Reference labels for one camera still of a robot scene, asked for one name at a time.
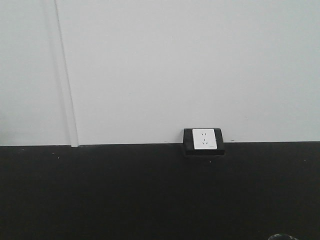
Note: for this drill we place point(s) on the clear glass beaker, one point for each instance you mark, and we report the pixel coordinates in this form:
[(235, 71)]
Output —
[(282, 236)]

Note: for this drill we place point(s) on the black socket mounting box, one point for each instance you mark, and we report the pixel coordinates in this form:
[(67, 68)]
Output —
[(189, 150)]

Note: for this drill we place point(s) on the white wall power socket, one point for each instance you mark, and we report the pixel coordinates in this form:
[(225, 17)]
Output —
[(204, 139)]

